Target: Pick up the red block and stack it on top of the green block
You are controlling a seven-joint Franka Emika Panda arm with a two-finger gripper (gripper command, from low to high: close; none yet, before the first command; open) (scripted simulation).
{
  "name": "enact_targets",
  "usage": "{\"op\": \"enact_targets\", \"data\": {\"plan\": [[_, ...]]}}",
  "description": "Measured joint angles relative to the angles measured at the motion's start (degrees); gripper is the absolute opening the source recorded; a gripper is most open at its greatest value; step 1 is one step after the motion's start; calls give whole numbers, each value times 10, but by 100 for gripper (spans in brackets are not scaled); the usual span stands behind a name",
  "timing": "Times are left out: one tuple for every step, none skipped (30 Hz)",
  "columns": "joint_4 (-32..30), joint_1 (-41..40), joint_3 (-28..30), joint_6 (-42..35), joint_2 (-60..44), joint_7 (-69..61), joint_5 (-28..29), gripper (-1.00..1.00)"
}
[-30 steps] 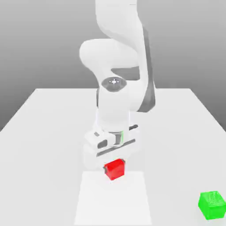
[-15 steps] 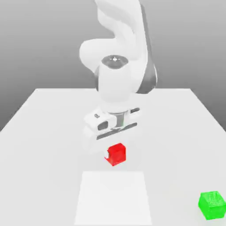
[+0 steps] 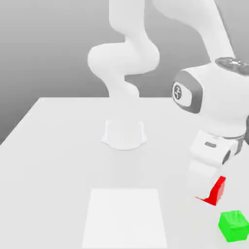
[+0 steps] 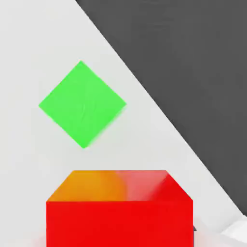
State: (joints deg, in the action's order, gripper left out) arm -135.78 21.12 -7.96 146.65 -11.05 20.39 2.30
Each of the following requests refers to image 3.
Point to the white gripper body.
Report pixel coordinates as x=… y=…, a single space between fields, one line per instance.
x=204 y=153

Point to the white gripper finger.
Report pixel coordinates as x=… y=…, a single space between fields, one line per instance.
x=201 y=181

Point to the small red cube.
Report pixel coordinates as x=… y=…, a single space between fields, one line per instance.
x=218 y=192

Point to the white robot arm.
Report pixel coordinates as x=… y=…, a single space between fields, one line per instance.
x=124 y=58

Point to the small green cube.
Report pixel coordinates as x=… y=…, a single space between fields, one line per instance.
x=233 y=226

